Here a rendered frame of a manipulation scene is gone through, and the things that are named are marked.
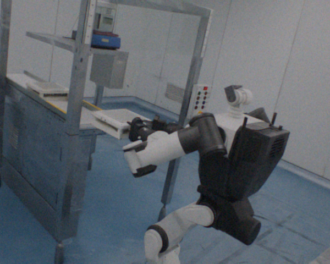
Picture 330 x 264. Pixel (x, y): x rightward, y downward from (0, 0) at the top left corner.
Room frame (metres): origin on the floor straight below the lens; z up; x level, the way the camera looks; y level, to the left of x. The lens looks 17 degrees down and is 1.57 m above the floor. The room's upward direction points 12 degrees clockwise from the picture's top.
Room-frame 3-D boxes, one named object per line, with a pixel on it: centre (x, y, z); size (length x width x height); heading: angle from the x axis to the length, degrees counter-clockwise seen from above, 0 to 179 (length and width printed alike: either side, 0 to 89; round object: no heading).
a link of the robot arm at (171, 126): (1.68, 0.00, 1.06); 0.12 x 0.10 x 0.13; 84
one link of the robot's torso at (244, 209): (1.27, -0.34, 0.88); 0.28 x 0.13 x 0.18; 52
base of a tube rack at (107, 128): (1.71, 0.23, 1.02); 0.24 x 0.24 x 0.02; 51
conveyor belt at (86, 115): (2.35, 0.94, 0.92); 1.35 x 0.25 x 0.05; 49
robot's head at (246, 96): (1.33, -0.27, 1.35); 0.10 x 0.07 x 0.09; 142
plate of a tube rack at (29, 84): (2.30, 0.87, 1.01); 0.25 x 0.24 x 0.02; 139
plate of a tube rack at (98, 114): (1.71, 0.23, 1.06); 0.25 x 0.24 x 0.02; 141
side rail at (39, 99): (2.24, 1.02, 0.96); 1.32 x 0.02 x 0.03; 49
